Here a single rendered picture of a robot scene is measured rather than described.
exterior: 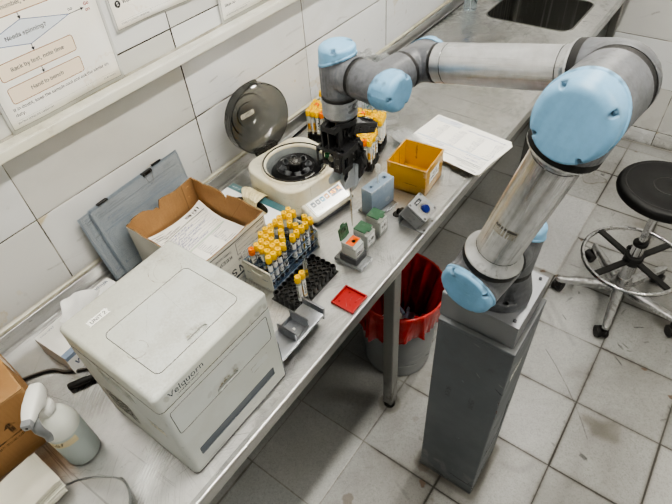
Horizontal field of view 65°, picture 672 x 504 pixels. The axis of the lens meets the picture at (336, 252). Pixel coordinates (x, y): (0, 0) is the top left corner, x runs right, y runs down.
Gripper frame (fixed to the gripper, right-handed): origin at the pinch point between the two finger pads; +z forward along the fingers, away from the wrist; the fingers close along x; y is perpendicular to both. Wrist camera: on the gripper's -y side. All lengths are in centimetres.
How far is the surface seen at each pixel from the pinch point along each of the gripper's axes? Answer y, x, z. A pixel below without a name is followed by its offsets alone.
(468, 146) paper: -63, 5, 25
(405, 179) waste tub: -32.9, -2.3, 21.9
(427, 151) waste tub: -45.6, -1.5, 19.2
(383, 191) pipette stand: -22.0, -3.6, 19.4
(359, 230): -5.1, -1.3, 20.1
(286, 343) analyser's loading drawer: 33.4, 2.9, 22.9
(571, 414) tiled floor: -42, 68, 114
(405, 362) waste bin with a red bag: -22, 7, 102
